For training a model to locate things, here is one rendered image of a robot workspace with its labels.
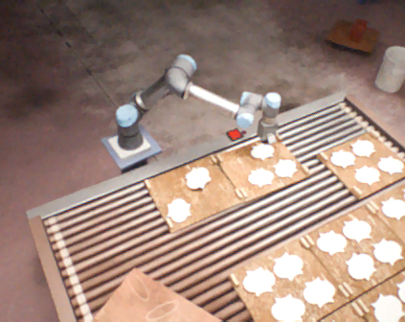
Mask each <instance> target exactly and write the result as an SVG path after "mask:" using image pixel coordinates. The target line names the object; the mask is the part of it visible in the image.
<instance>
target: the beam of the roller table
mask: <svg viewBox="0 0 405 322"><path fill-rule="evenodd" d="M345 96H346V95H345V94H344V93H343V91H338V92H336V93H335V94H332V95H329V96H326V97H324V98H321V99H319V100H318V101H314V102H312V103H308V104H304V105H302V106H299V107H297V108H295V109H291V110H290V111H286V112H284V113H281V114H280V115H278V118H277V120H276V121H277V122H278V128H280V127H284V126H286V125H287V124H291V123H293V122H296V121H297V120H301V119H302V118H305V117H308V116H309V115H312V114H314V113H318V112H319V111H323V110H325V109H328V108H330V107H332V106H335V105H336V104H339V103H342V102H343V99H344V98H345ZM258 125H259V123H256V124H252V125H251V126H249V127H248V128H242V129H240V130H239V131H240V132H241V131H242V130H246V134H242V133H241V134H242V135H244V138H242V139H239V140H237V141H234V142H233V141H231V139H230V138H229V137H228V135H224V136H222V137H218V138H216V139H213V140H212V141H208V142H207V143H205V144H201V145H199V146H196V147H194V148H190V149H186V150H184V151H180V152H179V153H177V154H174V155H172V156H169V157H167V158H163V159H161V160H158V161H156V162H154V163H151V164H149V165H145V166H143V167H141V168H139V169H135V170H133V171H130V172H127V173H124V174H122V175H118V176H116V177H113V178H111V179H107V180H105V181H104V182H101V183H99V184H96V185H94V186H90V187H88V188H85V189H83V190H81V191H77V192H76V193H72V194H70V195H67V196H63V197H61V198H59V199H56V200H54V201H50V202H49V203H45V204H43V205H40V206H38V207H36V208H33V209H31V210H28V211H26V212H25V213H26V215H27V217H28V219H33V218H35V217H38V216H40V217H41V218H42V220H46V219H48V218H50V217H52V216H57V215H59V214H62V213H64V212H68V211H70V210H73V209H75V208H77V207H79V206H81V205H84V204H86V203H90V202H92V201H95V200H97V199H100V198H102V197H104V196H108V195H111V194H114V193H117V192H118V191H121V190H123V189H124V188H128V187H130V186H133V185H135V184H139V183H140V182H144V181H145V180H146V179H150V178H152V177H155V176H156V175H161V174H162V173H166V172H170V171H171V170H173V169H177V168H178V167H182V166H184V165H187V164H189V163H192V162H193V161H195V160H199V159H200V158H203V157H205V156H209V155H211V154H214V153H216V152H218V151H221V150H225V149H226V148H230V147H232V146H235V145H237V144H240V143H242V142H244V141H247V140H249V139H252V138H254V137H258V135H257V129H258Z"/></svg>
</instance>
